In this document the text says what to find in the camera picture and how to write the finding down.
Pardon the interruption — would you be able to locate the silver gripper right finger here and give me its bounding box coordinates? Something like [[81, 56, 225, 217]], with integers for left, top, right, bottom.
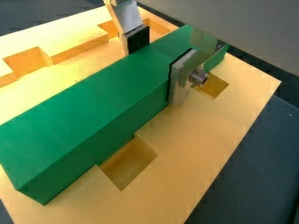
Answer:
[[167, 28, 222, 106]]

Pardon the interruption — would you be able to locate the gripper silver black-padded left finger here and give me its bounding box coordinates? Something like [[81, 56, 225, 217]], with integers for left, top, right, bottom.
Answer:
[[105, 0, 150, 55]]

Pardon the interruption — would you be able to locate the green rectangular bar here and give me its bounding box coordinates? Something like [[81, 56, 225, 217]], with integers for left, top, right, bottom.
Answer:
[[0, 24, 230, 206]]

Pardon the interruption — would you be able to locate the yellow slotted board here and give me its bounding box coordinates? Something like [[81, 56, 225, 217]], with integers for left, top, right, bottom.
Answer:
[[0, 8, 279, 224]]

